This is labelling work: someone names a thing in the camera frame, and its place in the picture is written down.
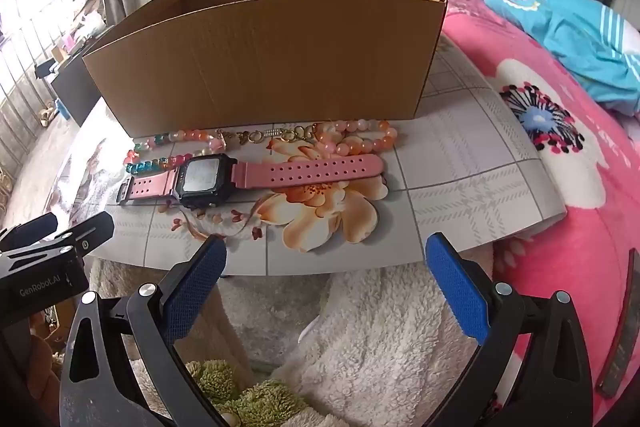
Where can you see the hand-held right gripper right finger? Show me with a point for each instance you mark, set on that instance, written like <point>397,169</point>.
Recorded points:
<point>460,292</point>

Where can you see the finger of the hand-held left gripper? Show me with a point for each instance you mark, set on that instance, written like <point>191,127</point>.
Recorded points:
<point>30,232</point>
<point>90,232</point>

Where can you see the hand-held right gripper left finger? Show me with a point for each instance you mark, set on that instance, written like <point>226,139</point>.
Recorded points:
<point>195,292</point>

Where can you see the brown cardboard box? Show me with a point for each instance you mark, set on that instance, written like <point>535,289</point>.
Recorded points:
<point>260,57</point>

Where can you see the white fleece blanket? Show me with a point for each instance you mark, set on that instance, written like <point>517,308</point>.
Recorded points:
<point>375,332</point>

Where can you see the beige sandal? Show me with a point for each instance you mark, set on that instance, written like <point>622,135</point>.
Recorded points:
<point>47,117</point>

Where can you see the pink floral blanket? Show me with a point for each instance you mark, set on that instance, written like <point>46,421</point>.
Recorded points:
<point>575,257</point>

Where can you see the balcony railing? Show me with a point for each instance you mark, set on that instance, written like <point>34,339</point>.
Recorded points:
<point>20,107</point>

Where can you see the green plush cloth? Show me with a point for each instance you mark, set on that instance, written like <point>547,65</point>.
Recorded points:
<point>270,402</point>

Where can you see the grey plaid floral mat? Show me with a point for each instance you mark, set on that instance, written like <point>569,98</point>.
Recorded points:
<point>450,157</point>

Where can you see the black side table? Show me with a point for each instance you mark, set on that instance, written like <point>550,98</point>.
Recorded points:
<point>75,92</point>

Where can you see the blue garment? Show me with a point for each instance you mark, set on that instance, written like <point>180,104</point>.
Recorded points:
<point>575,32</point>

